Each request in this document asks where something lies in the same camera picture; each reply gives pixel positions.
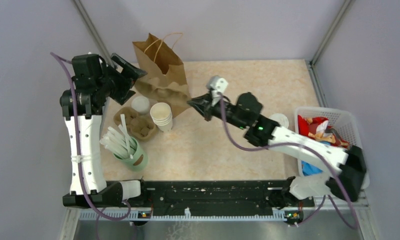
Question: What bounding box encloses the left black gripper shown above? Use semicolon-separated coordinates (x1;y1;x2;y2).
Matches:
95;52;147;105

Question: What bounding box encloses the purple cable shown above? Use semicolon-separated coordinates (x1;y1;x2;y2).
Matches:
50;51;132;240
218;92;360;231

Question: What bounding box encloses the red snack packet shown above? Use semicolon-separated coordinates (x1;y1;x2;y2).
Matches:
297;115;350;149

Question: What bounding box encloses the blue snack packet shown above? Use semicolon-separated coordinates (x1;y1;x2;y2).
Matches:
301;161;323;176

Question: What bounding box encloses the white plastic basket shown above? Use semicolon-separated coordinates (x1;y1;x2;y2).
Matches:
294;106;370;190

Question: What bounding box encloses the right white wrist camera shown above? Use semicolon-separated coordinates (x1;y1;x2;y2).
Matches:
206;75;229;98

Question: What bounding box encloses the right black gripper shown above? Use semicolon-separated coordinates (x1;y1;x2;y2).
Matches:
187;91;248;131

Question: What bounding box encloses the stack of cardboard cup carriers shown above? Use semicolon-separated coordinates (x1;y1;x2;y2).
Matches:
113;107;158;142

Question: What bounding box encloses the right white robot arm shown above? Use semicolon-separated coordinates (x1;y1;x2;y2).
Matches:
187;92;367;206

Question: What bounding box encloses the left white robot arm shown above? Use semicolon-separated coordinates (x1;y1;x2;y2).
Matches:
55;53;149;209

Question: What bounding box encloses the stack of white paper cups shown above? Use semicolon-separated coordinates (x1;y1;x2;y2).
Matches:
149;102;173;133

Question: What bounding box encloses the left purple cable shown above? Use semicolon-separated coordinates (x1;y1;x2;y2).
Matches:
50;51;132;240

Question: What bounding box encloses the brown cardboard cup carrier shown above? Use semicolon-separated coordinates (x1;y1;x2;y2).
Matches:
134;75;191;108

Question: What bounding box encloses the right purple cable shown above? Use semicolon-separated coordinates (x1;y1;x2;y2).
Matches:
218;92;360;231

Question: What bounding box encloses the brown paper bag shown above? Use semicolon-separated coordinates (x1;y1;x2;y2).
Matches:
132;33;189;118

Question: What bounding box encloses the white plastic cup lid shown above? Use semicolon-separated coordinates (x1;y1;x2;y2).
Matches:
270;113;290;129

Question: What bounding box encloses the stack of white lids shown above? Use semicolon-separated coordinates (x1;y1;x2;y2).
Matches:
131;95;151;115

